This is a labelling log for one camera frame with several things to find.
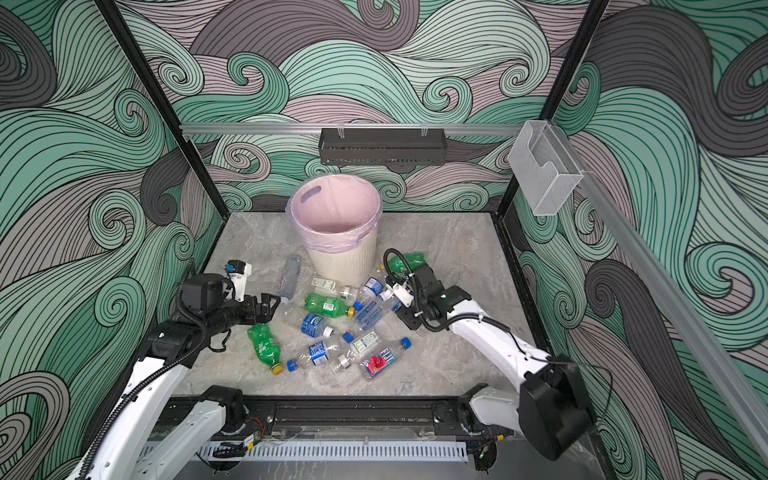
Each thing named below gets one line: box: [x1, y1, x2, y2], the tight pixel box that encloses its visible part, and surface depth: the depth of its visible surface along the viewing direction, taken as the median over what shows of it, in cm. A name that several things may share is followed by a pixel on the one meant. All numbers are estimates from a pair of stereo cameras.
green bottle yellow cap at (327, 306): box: [303, 293, 356, 318], surface depth 92 cm
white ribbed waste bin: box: [306, 231, 378, 287], surface depth 92 cm
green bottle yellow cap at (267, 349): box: [247, 323, 284, 376], surface depth 82 cm
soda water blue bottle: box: [353, 300, 396, 343], surface depth 89 cm
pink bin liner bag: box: [286, 174, 383, 254], surface depth 92 cm
